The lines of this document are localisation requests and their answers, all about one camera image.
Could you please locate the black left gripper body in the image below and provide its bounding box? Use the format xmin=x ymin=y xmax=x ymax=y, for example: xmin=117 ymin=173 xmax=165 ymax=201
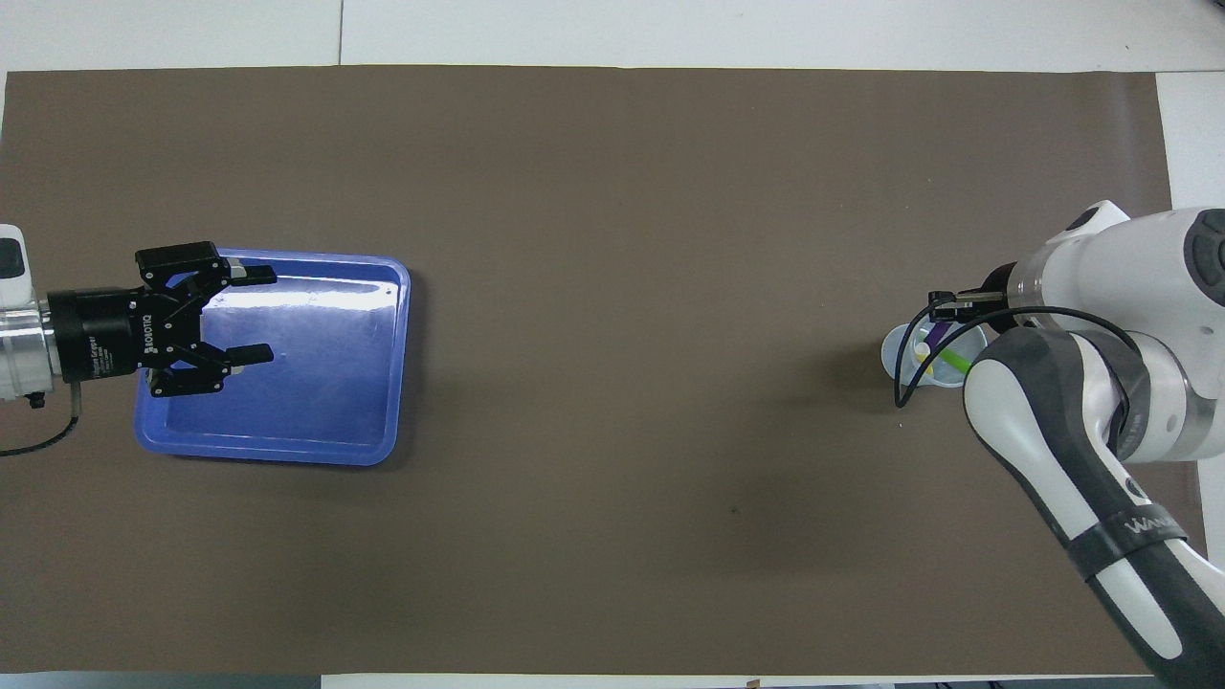
xmin=46 ymin=284 xmax=204 ymax=384

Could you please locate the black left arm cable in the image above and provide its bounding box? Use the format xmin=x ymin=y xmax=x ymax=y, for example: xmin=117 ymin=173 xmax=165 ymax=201
xmin=0 ymin=383 xmax=82 ymax=457

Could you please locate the blue plastic tray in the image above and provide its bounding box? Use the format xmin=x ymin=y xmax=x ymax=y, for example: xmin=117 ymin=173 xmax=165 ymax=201
xmin=134 ymin=250 xmax=412 ymax=467

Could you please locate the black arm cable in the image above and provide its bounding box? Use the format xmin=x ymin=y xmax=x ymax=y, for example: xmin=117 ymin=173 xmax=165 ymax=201
xmin=0 ymin=383 xmax=82 ymax=457
xmin=893 ymin=290 xmax=1145 ymax=410

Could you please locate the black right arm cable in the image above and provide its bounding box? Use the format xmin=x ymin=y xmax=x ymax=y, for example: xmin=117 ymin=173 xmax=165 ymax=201
xmin=893 ymin=290 xmax=1145 ymax=410

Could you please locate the translucent plastic cup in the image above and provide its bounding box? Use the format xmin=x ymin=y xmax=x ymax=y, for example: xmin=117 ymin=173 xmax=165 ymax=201
xmin=880 ymin=321 xmax=989 ymax=389

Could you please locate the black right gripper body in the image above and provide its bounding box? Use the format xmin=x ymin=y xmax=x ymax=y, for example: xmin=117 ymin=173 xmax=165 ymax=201
xmin=984 ymin=263 xmax=1021 ymax=331

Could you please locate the brown table mat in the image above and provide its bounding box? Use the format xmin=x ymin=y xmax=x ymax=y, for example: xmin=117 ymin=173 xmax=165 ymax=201
xmin=0 ymin=65 xmax=1197 ymax=676

